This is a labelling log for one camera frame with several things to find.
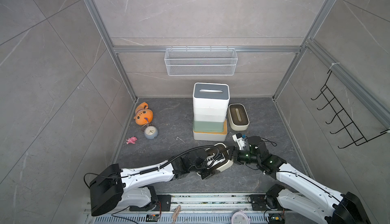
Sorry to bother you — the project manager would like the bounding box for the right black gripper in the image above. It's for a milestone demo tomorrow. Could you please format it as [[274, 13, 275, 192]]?
[[219, 146, 260, 165]]

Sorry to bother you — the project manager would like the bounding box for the cream box dark lid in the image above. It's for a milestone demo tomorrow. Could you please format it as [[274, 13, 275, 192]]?
[[227, 104, 250, 131], [198, 143, 233, 179]]

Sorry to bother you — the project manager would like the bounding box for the large bamboo lid tissue box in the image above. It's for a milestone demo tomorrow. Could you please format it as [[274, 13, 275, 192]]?
[[193, 120, 228, 142]]

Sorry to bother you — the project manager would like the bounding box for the green tissue box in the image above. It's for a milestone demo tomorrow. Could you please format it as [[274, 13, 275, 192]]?
[[193, 120, 224, 133]]

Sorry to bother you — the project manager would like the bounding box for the small bamboo lid tissue box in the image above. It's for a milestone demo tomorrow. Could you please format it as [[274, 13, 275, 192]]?
[[194, 114, 226, 122]]

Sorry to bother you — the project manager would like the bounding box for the grey lid white tissue box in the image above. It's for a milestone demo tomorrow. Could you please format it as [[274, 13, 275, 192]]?
[[193, 82, 230, 109]]

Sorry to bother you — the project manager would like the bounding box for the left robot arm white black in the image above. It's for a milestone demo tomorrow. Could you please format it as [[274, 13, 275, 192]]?
[[87, 146, 226, 216]]

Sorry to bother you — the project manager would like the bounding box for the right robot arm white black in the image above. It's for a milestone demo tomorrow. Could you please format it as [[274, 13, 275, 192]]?
[[232, 133, 370, 224]]

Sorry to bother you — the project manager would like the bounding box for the cream box dark lid back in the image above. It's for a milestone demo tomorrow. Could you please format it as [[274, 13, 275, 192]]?
[[227, 104, 250, 131]]

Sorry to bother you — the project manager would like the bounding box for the small grey alarm clock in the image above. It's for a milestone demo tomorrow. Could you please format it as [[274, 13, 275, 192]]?
[[144, 126, 158, 140]]

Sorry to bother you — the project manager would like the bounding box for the small pink toy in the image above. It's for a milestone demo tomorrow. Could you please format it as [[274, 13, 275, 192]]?
[[126, 136, 138, 144]]

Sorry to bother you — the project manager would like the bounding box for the orange plush toy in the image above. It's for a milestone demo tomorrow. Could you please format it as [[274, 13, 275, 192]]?
[[134, 102, 153, 126]]

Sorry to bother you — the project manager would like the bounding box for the pink round object front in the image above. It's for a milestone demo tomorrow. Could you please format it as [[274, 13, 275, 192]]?
[[231, 211, 250, 224]]

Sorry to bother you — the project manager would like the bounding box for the small circuit board front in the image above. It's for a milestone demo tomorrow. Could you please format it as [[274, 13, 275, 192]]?
[[145, 214, 160, 222]]

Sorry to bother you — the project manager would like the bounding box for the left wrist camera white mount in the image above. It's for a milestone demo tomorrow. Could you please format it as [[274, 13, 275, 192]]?
[[206, 153, 224, 169]]

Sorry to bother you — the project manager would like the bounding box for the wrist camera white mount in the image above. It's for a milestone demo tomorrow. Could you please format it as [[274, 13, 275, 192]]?
[[206, 153, 224, 169], [232, 133, 247, 150]]

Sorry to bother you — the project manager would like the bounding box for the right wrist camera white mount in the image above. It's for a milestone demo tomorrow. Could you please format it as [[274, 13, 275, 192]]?
[[232, 133, 247, 150]]

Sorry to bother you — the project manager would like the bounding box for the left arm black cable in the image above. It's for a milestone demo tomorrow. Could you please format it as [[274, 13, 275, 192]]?
[[138, 145, 221, 174]]

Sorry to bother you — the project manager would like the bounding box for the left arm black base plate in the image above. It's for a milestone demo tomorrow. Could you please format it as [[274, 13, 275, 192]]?
[[129, 195, 172, 211]]

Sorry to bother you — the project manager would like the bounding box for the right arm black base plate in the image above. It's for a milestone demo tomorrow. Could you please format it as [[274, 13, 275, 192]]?
[[247, 193, 271, 211]]

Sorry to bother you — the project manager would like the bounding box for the wooden brush handle front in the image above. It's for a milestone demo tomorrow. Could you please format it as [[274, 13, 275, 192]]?
[[172, 205, 181, 224]]

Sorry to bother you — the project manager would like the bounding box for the white wire mesh basket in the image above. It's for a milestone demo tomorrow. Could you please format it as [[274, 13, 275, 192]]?
[[164, 48, 238, 76]]

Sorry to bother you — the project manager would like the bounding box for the black wire hook rack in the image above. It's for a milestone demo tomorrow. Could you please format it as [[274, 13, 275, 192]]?
[[310, 69, 390, 149]]

